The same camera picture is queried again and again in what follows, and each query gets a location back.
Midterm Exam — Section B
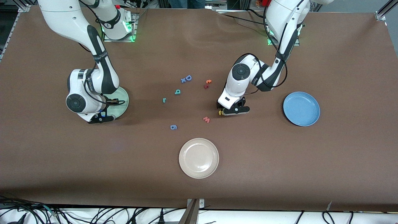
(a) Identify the pale green plate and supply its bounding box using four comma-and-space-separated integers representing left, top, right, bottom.
103, 86, 129, 120

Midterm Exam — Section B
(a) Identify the person in blue jeans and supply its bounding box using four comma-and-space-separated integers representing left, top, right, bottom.
169, 0, 206, 9

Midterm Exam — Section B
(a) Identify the aluminium table edge rail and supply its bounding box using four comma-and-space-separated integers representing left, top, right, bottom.
0, 12, 20, 61

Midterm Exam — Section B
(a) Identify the metal bracket plate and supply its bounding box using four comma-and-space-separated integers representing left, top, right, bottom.
187, 198, 205, 209

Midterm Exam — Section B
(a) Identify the grey equipment box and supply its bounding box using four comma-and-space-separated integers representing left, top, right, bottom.
205, 0, 228, 10

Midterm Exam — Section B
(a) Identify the beige plate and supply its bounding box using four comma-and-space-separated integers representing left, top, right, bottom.
178, 138, 220, 179

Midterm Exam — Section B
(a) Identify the aluminium frame beam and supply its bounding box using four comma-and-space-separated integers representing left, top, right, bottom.
178, 199, 200, 224

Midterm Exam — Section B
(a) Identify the blue plate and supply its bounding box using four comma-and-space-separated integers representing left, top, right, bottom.
283, 91, 321, 127

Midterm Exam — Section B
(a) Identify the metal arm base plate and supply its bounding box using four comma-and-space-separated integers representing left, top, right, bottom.
103, 12, 139, 42
267, 19, 301, 46

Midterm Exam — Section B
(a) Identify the black cable on table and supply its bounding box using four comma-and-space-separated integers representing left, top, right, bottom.
246, 8, 266, 18
221, 11, 268, 26

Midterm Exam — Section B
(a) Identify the brown table cover sheet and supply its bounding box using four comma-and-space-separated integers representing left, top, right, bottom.
0, 6, 398, 212

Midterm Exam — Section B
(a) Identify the thick black cable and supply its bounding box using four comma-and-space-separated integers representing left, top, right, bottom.
0, 195, 62, 218

